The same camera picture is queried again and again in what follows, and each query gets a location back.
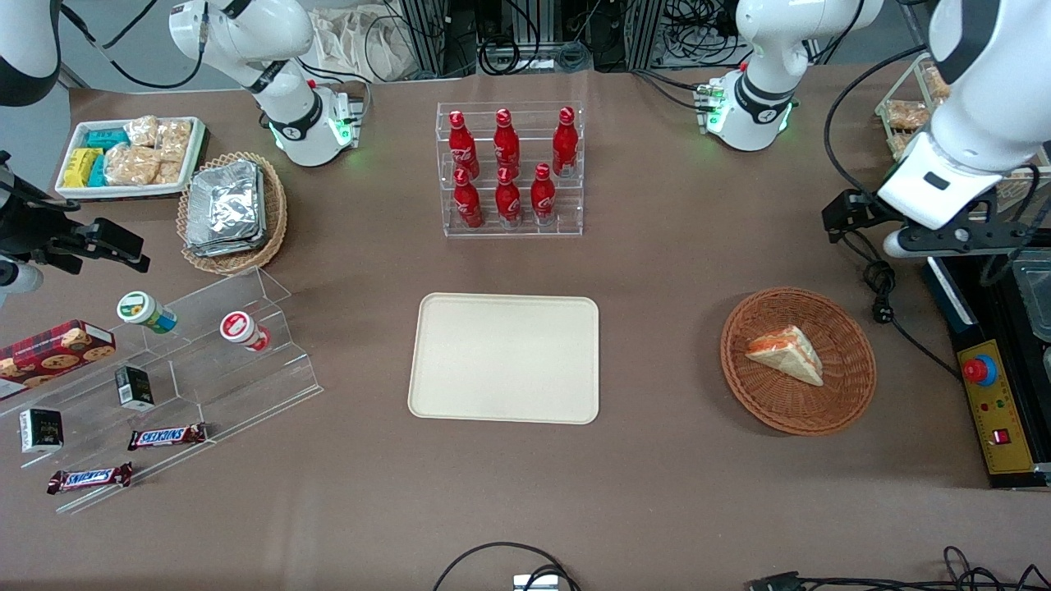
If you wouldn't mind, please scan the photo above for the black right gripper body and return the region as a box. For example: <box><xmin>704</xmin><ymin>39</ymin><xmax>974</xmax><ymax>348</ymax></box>
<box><xmin>0</xmin><ymin>152</ymin><xmax>52</xmax><ymax>259</ymax></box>

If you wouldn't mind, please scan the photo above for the triangular sandwich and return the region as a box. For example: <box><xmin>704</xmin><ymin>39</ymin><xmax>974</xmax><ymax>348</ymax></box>
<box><xmin>744</xmin><ymin>325</ymin><xmax>825</xmax><ymax>387</ymax></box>

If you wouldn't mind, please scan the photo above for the white snack tray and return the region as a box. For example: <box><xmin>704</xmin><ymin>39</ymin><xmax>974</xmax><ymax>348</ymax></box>
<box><xmin>53</xmin><ymin>115</ymin><xmax>209</xmax><ymax>201</ymax></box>

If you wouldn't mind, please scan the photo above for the light wicker basket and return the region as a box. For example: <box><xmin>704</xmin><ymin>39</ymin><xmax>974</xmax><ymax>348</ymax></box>
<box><xmin>176</xmin><ymin>150</ymin><xmax>289</xmax><ymax>277</ymax></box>

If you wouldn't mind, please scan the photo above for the brown wicker basket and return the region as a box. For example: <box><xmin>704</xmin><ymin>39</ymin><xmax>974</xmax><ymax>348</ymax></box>
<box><xmin>720</xmin><ymin>286</ymin><xmax>878</xmax><ymax>437</ymax></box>

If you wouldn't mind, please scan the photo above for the beige plastic tray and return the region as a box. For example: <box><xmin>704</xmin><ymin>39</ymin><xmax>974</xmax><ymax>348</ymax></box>
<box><xmin>407</xmin><ymin>292</ymin><xmax>601</xmax><ymax>426</ymax></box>

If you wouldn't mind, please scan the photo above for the green lid yogurt cup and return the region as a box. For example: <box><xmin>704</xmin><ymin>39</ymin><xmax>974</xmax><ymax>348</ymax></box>
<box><xmin>116</xmin><ymin>291</ymin><xmax>179</xmax><ymax>336</ymax></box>

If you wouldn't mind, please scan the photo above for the yellow snack packet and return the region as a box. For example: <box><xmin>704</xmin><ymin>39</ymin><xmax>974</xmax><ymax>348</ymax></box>
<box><xmin>62</xmin><ymin>147</ymin><xmax>104</xmax><ymax>189</ymax></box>

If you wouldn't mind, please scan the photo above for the black machine housing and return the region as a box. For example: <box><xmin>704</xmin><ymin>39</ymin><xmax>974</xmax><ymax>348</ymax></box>
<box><xmin>920</xmin><ymin>246</ymin><xmax>1051</xmax><ymax>492</ymax></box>

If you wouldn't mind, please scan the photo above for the red cookie box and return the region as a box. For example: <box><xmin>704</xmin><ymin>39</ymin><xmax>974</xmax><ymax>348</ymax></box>
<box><xmin>0</xmin><ymin>318</ymin><xmax>117</xmax><ymax>401</ymax></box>

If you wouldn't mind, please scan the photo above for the stack of foil containers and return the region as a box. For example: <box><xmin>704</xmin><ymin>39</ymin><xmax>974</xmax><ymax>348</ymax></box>
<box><xmin>184</xmin><ymin>159</ymin><xmax>268</xmax><ymax>258</ymax></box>

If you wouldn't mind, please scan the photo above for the small black box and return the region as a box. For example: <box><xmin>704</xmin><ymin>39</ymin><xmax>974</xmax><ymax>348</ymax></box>
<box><xmin>18</xmin><ymin>407</ymin><xmax>66</xmax><ymax>455</ymax></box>
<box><xmin>113</xmin><ymin>364</ymin><xmax>157</xmax><ymax>412</ymax></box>

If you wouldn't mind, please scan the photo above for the red lid yogurt cup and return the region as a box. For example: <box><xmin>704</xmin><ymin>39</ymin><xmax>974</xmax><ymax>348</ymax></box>
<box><xmin>218</xmin><ymin>310</ymin><xmax>273</xmax><ymax>354</ymax></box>

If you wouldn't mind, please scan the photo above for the clear acrylic stepped display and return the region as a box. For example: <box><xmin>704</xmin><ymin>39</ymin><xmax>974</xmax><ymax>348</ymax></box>
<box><xmin>0</xmin><ymin>266</ymin><xmax>324</xmax><ymax>516</ymax></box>

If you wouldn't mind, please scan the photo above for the snickers bar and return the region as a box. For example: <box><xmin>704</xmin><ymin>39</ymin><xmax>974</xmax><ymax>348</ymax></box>
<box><xmin>46</xmin><ymin>461</ymin><xmax>135</xmax><ymax>496</ymax></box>
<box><xmin>126</xmin><ymin>422</ymin><xmax>209</xmax><ymax>452</ymax></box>

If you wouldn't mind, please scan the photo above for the yellow control panel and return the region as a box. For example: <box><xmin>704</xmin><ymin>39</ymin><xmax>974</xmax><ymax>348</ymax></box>
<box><xmin>956</xmin><ymin>337</ymin><xmax>1038</xmax><ymax>478</ymax></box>

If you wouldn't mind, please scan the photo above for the red cola bottle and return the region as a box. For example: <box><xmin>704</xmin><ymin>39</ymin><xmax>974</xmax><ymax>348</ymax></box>
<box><xmin>447</xmin><ymin>109</ymin><xmax>481</xmax><ymax>178</ymax></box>
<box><xmin>494</xmin><ymin>166</ymin><xmax>523</xmax><ymax>227</ymax></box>
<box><xmin>530</xmin><ymin>162</ymin><xmax>558</xmax><ymax>225</ymax></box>
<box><xmin>452</xmin><ymin>167</ymin><xmax>484</xmax><ymax>230</ymax></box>
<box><xmin>551</xmin><ymin>106</ymin><xmax>580</xmax><ymax>178</ymax></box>
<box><xmin>493</xmin><ymin>108</ymin><xmax>521</xmax><ymax>176</ymax></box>

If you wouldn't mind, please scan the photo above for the beige cloth bag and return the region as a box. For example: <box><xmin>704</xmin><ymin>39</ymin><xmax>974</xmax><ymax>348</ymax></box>
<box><xmin>307</xmin><ymin>3</ymin><xmax>421</xmax><ymax>84</ymax></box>

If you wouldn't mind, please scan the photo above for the clear acrylic bottle rack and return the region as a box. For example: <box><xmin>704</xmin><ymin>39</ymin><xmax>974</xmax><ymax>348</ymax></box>
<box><xmin>435</xmin><ymin>101</ymin><xmax>585</xmax><ymax>240</ymax></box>

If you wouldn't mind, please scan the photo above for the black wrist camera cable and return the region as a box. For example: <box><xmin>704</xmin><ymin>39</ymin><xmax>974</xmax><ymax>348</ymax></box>
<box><xmin>823</xmin><ymin>44</ymin><xmax>930</xmax><ymax>199</ymax></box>

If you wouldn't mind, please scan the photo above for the black power cable with plug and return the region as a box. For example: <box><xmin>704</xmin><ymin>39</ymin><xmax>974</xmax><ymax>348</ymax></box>
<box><xmin>846</xmin><ymin>231</ymin><xmax>962</xmax><ymax>381</ymax></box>

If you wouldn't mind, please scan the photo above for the white wire rack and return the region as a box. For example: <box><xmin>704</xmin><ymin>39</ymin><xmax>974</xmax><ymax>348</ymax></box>
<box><xmin>874</xmin><ymin>53</ymin><xmax>1051</xmax><ymax>224</ymax></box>

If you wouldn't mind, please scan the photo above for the aluminium frame profile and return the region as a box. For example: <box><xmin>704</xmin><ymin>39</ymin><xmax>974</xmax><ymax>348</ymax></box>
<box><xmin>622</xmin><ymin>0</ymin><xmax>668</xmax><ymax>71</ymax></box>
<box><xmin>397</xmin><ymin>0</ymin><xmax>479</xmax><ymax>80</ymax></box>

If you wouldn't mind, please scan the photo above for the black cable bundle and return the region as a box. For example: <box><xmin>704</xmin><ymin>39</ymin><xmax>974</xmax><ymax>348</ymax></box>
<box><xmin>476</xmin><ymin>33</ymin><xmax>594</xmax><ymax>76</ymax></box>

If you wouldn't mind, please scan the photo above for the black cable with connector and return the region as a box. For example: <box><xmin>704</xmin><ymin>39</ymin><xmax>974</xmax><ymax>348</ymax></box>
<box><xmin>746</xmin><ymin>545</ymin><xmax>1051</xmax><ymax>591</ymax></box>

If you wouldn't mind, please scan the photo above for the black looped cable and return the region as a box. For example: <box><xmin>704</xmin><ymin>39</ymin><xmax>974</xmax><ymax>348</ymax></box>
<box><xmin>432</xmin><ymin>541</ymin><xmax>581</xmax><ymax>591</ymax></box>

